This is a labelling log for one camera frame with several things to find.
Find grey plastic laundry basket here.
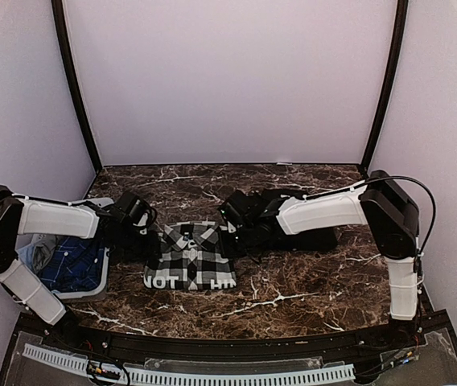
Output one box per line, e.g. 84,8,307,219
23,196,115,302

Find grey slotted cable duct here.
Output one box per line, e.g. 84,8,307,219
23,343,355,385

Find grey shirt in basket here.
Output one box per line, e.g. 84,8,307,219
27,235,59,273

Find black frame post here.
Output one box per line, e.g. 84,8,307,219
51,0,103,174
359,0,409,176

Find black white plaid shirt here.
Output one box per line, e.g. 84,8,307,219
143,221,237,291

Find left black frame post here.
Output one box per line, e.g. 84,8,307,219
51,0,103,174

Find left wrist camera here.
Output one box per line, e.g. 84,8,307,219
134,207,158,235

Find right black frame post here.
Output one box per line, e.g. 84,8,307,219
359,0,409,176

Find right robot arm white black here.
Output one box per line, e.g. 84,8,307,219
219,170,427,349

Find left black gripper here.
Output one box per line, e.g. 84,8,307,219
110,223,162,262

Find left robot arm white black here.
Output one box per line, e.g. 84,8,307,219
0,185,159,351

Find blue plaid shirt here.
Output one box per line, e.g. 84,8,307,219
37,236,105,293

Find black front rail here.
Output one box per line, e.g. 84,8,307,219
14,309,451,365

